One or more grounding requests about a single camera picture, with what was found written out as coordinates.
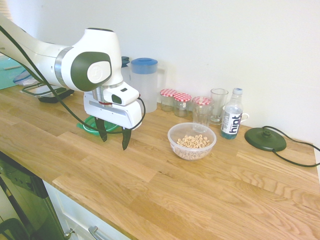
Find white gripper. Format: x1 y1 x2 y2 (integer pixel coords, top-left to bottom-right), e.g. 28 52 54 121
83 91 143 151

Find green round container lid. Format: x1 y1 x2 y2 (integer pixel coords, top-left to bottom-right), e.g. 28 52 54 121
76 115 120 136

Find clear pitcher with blue lid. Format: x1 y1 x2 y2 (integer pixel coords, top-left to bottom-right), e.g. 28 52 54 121
129 57 166 114

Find glass jar red checkered lid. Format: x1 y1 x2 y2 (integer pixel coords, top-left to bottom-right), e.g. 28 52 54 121
159 88 178 112
191 96 214 118
172 92 193 118

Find rectangular container dark-rimmed lid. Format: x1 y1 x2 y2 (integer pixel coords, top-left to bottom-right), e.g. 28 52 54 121
20 83 75 104

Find clear round food container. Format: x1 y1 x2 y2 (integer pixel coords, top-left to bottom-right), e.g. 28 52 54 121
167 122 218 161

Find cereal rings heap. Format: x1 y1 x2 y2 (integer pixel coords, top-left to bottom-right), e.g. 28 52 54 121
175 134 212 160

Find ribbed glass tumbler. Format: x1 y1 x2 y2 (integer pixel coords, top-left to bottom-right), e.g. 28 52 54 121
192 103 214 134

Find white cabinet drawers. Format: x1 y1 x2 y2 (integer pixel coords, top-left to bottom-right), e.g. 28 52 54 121
42 180 132 240

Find clear zip plastic bag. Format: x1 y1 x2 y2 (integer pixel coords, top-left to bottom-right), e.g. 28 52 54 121
11 70 44 88

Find dark appliance door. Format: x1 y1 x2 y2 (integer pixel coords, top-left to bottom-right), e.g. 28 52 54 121
0 150 67 240

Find tall clear drinking glass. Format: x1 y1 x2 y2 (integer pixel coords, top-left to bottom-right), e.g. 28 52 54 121
209 88 229 126

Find small metal knob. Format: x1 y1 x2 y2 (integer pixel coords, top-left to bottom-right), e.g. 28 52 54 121
63 227 76 239

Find hint water bottle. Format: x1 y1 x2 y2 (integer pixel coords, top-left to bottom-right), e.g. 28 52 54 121
220 87 244 140

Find dark round kettle base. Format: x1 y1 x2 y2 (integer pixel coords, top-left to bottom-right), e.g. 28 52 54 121
244 126 288 153

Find window blind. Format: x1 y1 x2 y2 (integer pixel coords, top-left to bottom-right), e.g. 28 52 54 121
0 0 13 21

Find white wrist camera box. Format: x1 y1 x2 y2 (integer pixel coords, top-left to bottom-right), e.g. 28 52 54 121
101 83 140 106

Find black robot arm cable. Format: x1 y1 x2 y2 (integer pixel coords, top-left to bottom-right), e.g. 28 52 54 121
0 24 147 135

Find metal drawer handle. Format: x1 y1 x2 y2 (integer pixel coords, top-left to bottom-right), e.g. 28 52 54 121
87 225 112 240

